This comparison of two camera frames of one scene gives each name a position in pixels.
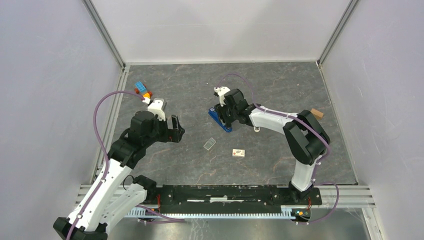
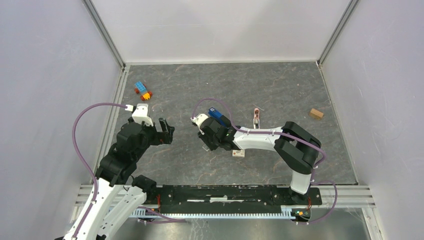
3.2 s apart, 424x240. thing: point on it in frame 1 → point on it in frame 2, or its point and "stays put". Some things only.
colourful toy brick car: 142,89 stays put
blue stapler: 213,112 stays put
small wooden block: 318,115 stays put
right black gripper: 220,110 → 203,137
